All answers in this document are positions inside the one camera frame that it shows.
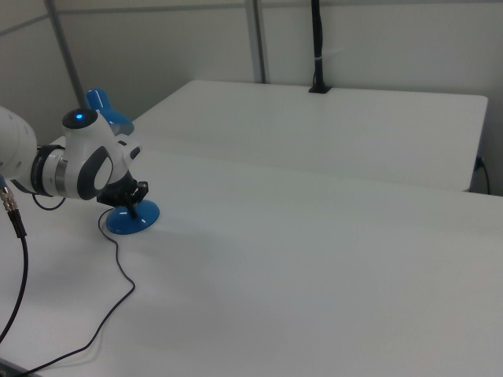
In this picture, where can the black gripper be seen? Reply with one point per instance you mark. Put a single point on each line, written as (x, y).
(118, 194)

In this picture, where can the blue desk lamp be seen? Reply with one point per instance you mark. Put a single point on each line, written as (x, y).
(145, 222)

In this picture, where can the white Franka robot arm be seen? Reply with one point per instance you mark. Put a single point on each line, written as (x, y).
(86, 149)

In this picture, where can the slanted grey metal post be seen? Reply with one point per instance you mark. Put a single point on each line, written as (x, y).
(67, 51)

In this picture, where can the grey metal partition post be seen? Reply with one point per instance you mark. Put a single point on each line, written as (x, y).
(259, 39)

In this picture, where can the black clamped camera pole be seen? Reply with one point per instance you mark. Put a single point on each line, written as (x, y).
(318, 47)

